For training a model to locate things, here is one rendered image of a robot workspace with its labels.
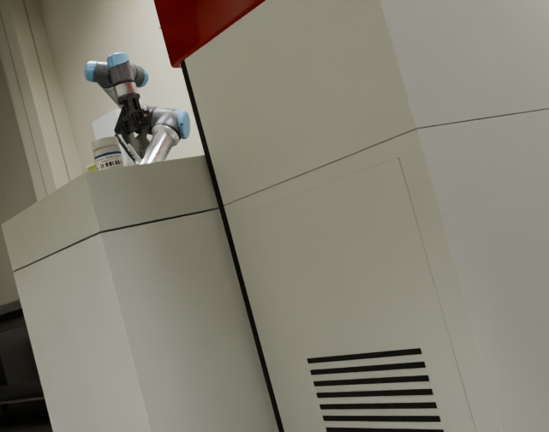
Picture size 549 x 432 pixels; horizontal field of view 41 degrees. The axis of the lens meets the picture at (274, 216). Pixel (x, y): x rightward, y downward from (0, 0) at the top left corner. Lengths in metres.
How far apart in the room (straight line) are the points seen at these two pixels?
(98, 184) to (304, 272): 0.53
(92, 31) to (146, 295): 4.22
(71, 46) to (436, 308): 4.92
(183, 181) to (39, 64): 4.37
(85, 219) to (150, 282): 0.22
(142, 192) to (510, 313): 0.91
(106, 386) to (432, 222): 0.94
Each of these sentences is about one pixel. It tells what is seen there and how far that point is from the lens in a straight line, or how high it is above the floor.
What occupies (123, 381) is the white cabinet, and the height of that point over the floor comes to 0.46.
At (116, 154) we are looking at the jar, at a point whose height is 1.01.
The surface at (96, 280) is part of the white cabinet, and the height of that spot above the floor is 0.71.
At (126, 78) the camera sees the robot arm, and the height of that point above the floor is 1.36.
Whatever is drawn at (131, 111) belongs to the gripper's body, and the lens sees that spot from 2.55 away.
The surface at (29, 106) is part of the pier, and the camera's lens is 6.13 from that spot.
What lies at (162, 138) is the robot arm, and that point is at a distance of 2.92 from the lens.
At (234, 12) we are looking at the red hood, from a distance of 1.84.
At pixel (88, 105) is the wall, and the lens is 5.94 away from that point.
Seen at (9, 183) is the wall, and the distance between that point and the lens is 7.04.
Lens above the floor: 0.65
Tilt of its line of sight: 3 degrees up
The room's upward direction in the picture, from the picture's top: 15 degrees counter-clockwise
